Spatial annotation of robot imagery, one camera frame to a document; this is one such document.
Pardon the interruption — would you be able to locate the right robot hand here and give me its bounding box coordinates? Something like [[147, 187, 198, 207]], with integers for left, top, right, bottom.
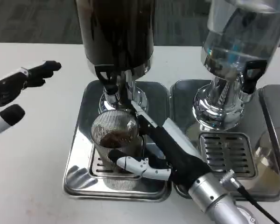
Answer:
[[108, 100, 212, 194]]

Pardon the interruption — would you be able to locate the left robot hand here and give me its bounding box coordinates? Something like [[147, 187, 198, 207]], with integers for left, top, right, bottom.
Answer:
[[0, 60, 63, 140]]

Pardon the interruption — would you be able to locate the clear ribbed glass cup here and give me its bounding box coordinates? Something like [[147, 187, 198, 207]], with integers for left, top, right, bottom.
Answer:
[[91, 111, 147, 175]]

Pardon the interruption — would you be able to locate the steel tray under water dispenser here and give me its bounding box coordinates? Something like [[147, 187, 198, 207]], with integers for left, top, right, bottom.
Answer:
[[169, 79, 280, 202]]

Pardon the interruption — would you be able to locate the slotted grid of water dispenser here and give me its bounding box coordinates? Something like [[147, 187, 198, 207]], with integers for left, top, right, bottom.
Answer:
[[199, 132, 258, 178]]

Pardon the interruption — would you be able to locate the slotted grid of dark dispenser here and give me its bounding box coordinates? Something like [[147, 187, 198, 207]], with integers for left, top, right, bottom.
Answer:
[[88, 137, 169, 181]]

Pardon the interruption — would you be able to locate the steel tray under dark dispenser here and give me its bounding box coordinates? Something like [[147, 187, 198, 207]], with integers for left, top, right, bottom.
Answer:
[[63, 80, 173, 203]]

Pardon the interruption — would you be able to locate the black tap of dark dispenser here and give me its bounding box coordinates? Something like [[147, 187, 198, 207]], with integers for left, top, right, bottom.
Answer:
[[94, 64, 120, 96]]

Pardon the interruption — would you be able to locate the steel tray of cut-off dispenser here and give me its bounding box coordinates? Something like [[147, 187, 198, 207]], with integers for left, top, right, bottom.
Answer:
[[258, 84, 280, 199]]

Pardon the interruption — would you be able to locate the black tap of water dispenser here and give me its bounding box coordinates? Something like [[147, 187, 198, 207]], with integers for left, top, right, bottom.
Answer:
[[239, 60, 268, 102]]

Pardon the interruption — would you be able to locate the dark drink dispenser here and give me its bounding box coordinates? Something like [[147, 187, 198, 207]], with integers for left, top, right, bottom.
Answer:
[[76, 0, 158, 115]]

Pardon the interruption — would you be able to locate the clear water dispenser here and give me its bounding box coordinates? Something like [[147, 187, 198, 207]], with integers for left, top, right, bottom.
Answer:
[[192, 0, 280, 132]]

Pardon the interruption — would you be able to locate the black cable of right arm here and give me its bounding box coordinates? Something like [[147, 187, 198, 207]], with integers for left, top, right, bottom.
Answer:
[[219, 170, 280, 224]]

